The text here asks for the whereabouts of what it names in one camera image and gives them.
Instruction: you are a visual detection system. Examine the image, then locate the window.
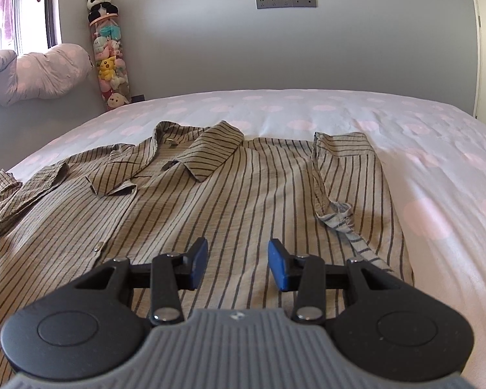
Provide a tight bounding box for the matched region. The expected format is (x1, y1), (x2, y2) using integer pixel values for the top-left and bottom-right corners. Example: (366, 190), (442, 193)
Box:
(0, 0), (63, 62)

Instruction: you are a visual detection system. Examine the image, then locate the clear tube of plush toys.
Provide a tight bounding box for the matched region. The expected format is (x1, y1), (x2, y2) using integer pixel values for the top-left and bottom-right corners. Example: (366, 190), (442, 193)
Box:
(89, 13), (132, 112)

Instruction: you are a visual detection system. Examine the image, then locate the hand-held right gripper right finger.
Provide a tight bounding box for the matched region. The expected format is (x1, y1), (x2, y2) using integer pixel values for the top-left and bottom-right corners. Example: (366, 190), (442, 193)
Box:
(267, 238), (406, 325)

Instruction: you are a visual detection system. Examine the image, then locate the beige striped shirt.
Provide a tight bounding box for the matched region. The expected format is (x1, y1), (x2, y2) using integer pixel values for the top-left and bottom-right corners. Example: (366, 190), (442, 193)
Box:
(0, 121), (416, 389)

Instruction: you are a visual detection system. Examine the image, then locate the pink rolled duvet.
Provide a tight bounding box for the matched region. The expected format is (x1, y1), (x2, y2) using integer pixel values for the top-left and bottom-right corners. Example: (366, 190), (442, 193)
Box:
(0, 43), (94, 108)

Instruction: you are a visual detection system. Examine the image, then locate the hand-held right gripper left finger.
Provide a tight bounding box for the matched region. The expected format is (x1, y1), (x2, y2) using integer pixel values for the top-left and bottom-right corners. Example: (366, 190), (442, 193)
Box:
(75, 237), (209, 325)

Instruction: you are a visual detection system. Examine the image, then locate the grey wall socket panel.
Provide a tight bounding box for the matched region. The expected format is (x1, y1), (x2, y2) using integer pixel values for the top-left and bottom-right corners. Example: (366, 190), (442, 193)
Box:
(256, 0), (318, 9)

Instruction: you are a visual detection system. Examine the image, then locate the panda plush toy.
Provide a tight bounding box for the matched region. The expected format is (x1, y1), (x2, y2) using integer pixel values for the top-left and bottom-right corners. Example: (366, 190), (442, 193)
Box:
(86, 0), (120, 23)

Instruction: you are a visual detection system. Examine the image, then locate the polka dot bed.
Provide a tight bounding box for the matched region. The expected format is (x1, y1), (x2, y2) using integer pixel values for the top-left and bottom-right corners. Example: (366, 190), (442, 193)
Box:
(0, 89), (486, 389)

